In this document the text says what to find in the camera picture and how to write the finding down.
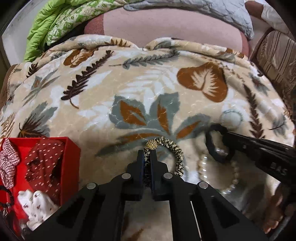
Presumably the white pearl bracelet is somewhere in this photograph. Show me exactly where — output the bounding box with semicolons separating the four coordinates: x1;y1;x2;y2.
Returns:
197;153;240;195

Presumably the white black print scrunchie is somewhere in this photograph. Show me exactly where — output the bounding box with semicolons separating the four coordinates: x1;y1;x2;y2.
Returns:
18;189;59;231

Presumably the dark red dotted scrunchie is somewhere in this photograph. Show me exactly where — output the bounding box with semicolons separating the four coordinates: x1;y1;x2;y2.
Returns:
25;138;65;205

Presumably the gold black braided hair tie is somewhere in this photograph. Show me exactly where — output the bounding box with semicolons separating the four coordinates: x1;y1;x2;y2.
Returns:
143;136;185;178

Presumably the black beaded bracelet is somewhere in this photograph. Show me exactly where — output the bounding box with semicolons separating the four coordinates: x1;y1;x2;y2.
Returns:
0;185;15;218

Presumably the red white plaid scrunchie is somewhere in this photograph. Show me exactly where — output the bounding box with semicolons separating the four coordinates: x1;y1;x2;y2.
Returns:
1;138;20;189

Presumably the red shallow tray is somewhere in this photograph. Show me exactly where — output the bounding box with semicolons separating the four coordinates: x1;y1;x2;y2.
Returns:
1;137;81;240

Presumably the striped beige cushion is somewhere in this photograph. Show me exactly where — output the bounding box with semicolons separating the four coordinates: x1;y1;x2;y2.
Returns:
251;30;295;112

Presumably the beige leaf pattern blanket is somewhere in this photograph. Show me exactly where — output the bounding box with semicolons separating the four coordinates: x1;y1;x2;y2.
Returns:
1;35;295;240

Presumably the white floral cloth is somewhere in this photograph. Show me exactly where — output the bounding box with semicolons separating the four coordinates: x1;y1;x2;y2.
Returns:
261;4;290;35

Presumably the grey quilted pillow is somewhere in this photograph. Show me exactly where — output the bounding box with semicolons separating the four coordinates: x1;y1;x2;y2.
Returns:
124;0;254;40

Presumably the pink mattress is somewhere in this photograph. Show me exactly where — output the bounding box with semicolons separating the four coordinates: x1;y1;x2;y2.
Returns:
84;8;249;56

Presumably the green quilted comforter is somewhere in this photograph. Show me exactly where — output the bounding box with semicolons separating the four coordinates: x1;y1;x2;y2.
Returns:
23;0;133;62

